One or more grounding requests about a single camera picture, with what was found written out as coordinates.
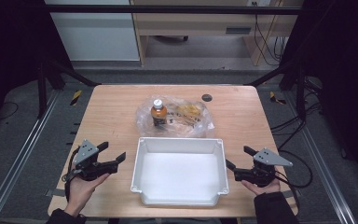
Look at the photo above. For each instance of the black metal frame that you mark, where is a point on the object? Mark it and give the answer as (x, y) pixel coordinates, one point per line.
(174, 9)

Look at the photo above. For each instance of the person's right hand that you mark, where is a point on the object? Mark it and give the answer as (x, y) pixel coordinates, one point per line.
(265, 188)

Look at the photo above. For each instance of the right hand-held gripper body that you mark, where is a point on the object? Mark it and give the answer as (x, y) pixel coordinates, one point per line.
(261, 172)

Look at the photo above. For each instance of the clear plastic bag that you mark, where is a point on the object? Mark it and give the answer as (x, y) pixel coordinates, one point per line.
(195, 124)

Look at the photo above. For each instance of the yellow black striped tape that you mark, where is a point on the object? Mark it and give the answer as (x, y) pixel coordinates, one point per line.
(276, 98)
(76, 97)

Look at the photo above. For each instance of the person's left hand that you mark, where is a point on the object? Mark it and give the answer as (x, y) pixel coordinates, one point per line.
(81, 191)

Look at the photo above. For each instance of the aluminium floor rail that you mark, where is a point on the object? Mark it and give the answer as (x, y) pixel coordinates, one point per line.
(18, 155)
(323, 161)

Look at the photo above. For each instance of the orange drink bottle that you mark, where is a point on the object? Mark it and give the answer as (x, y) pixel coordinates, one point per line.
(158, 114)

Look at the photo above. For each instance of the yellow snack in bag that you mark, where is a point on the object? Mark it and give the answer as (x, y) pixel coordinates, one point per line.
(190, 109)

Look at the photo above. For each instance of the wooden desk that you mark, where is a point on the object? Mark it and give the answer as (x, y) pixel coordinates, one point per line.
(199, 28)

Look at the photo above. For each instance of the white plastic bin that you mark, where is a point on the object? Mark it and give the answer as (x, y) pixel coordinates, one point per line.
(180, 174)

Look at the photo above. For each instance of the white cabinet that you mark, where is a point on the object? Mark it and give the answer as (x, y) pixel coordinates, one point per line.
(96, 34)

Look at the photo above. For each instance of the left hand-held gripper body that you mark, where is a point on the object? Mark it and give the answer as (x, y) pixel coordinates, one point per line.
(88, 166)

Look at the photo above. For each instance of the dark round table grommet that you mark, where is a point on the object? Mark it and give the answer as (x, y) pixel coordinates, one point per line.
(207, 97)

